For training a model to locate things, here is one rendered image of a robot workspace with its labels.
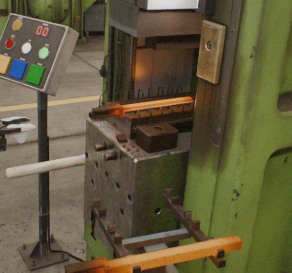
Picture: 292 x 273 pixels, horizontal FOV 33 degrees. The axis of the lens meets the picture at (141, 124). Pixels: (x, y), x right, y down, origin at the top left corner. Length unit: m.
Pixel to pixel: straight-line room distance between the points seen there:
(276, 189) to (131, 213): 0.49
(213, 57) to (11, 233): 1.73
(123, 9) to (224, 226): 0.77
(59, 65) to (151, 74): 0.38
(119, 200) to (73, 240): 1.06
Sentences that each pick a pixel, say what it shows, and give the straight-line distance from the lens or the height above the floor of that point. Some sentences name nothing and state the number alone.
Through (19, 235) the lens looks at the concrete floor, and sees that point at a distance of 2.82.
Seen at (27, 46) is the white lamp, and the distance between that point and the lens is 2.13.
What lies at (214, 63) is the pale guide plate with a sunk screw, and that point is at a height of 1.25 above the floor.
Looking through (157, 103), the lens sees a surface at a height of 1.01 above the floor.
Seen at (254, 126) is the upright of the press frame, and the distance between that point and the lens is 1.44.
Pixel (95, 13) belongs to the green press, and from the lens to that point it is 7.22.
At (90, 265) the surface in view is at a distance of 1.09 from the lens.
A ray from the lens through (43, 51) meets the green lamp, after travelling 2.07.
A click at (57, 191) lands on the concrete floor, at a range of 3.19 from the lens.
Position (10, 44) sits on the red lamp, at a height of 1.09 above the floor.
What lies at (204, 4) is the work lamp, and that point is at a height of 1.41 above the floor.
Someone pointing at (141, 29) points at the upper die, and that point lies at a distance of 1.60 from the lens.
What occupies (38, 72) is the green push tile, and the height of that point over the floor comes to 1.02.
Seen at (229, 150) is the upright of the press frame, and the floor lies 1.00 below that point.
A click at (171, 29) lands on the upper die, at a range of 1.66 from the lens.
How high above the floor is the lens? 1.62
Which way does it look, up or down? 23 degrees down
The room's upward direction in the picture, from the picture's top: 4 degrees clockwise
